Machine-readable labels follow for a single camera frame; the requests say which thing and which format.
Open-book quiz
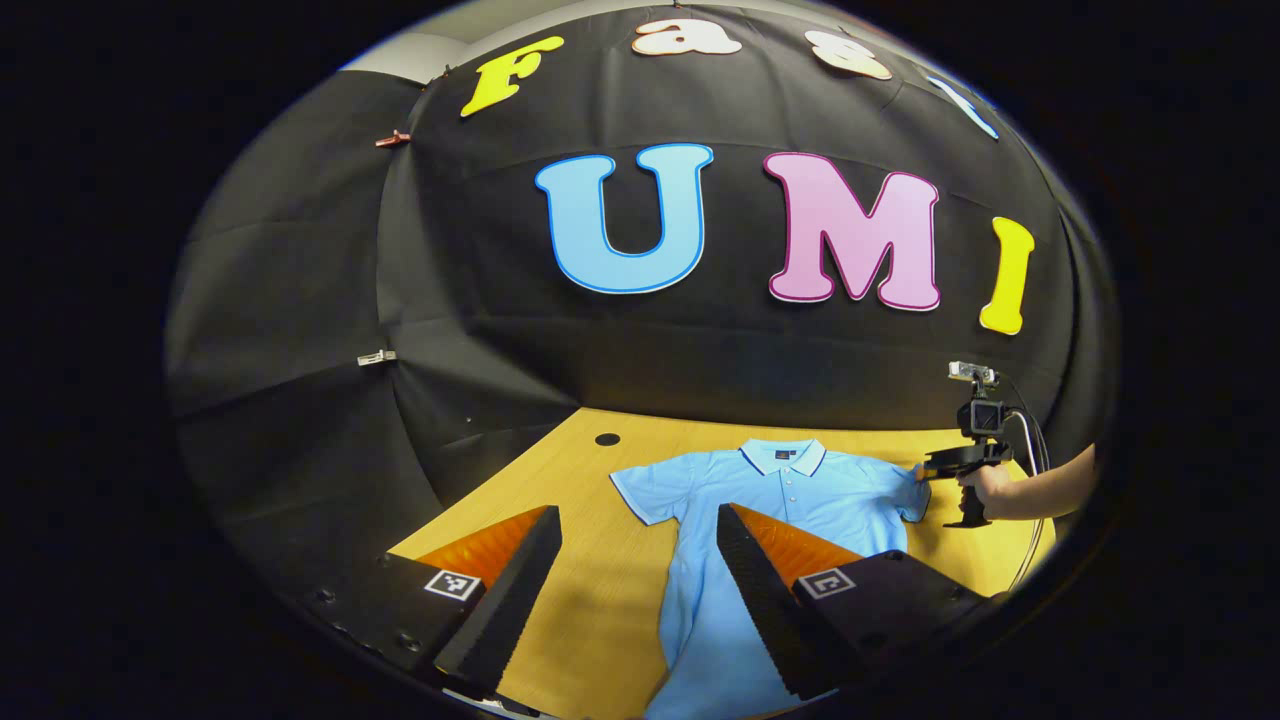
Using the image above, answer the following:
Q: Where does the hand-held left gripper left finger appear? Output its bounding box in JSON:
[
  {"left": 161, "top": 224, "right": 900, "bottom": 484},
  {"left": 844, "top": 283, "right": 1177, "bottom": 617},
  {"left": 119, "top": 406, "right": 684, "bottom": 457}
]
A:
[{"left": 300, "top": 505, "right": 564, "bottom": 701}]

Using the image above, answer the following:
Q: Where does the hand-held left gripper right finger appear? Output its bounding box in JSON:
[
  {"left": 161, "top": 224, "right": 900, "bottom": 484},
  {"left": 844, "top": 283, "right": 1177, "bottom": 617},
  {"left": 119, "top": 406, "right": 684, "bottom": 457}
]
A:
[{"left": 716, "top": 503, "right": 997, "bottom": 701}]

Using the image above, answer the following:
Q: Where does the light blue T-shirt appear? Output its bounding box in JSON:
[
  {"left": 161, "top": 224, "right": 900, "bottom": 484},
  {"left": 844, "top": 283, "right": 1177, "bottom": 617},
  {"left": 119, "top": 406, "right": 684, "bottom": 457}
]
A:
[{"left": 610, "top": 438, "right": 933, "bottom": 720}]

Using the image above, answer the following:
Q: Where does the black backdrop cloth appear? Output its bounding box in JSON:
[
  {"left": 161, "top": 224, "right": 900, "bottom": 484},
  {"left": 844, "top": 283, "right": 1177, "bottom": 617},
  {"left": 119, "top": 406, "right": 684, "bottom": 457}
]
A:
[{"left": 165, "top": 0, "right": 1121, "bottom": 621}]

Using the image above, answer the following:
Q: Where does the thin gripper cable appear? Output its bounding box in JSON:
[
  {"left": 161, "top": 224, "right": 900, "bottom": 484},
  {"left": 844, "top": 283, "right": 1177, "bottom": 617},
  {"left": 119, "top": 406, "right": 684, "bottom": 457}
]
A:
[{"left": 1000, "top": 405, "right": 1052, "bottom": 591}]

